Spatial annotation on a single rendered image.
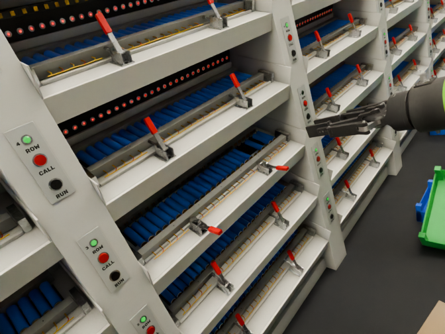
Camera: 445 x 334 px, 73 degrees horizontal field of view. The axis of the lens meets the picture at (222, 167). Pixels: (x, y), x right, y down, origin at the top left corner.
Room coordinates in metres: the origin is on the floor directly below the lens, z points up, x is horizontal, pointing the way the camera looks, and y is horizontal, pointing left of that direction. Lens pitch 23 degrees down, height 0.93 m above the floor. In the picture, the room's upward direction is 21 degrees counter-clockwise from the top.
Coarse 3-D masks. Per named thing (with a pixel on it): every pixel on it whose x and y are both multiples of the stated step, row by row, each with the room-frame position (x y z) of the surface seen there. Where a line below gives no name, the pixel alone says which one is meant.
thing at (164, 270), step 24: (264, 120) 0.95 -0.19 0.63; (240, 144) 0.90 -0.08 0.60; (264, 144) 0.88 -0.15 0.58; (288, 144) 0.86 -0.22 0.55; (240, 192) 0.69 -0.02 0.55; (264, 192) 0.73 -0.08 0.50; (216, 216) 0.63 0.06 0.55; (240, 216) 0.66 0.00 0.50; (192, 240) 0.57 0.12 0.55; (144, 264) 0.53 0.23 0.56; (168, 264) 0.52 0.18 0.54
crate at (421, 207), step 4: (428, 180) 1.05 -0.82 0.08; (432, 180) 1.04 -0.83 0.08; (428, 184) 1.04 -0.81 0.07; (428, 188) 1.04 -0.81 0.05; (428, 192) 1.04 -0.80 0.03; (424, 196) 1.00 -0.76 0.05; (428, 196) 1.04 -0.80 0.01; (424, 200) 1.00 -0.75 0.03; (416, 204) 0.94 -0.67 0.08; (420, 204) 0.93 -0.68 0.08; (424, 204) 1.00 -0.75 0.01; (416, 208) 0.94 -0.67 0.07; (420, 208) 0.92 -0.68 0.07; (424, 208) 0.99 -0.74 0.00; (416, 212) 0.94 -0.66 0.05; (420, 212) 0.92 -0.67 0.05; (424, 212) 0.91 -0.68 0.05; (420, 216) 0.92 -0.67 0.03; (420, 220) 0.93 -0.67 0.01
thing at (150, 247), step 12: (276, 144) 0.84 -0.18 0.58; (264, 156) 0.80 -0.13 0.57; (240, 168) 0.75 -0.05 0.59; (252, 168) 0.77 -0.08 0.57; (228, 180) 0.71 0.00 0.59; (216, 192) 0.68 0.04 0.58; (204, 204) 0.64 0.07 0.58; (180, 216) 0.62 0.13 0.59; (192, 216) 0.62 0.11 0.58; (204, 216) 0.62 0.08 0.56; (168, 228) 0.59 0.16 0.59; (180, 228) 0.60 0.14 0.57; (156, 240) 0.56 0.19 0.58; (144, 252) 0.54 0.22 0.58
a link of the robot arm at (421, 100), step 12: (420, 84) 0.49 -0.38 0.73; (432, 84) 0.47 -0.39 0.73; (408, 96) 0.49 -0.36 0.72; (420, 96) 0.47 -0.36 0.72; (432, 96) 0.46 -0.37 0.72; (408, 108) 0.48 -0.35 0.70; (420, 108) 0.47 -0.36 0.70; (432, 108) 0.45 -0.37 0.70; (420, 120) 0.47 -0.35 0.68; (432, 120) 0.45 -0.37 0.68; (444, 120) 0.44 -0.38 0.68; (420, 132) 0.48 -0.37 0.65
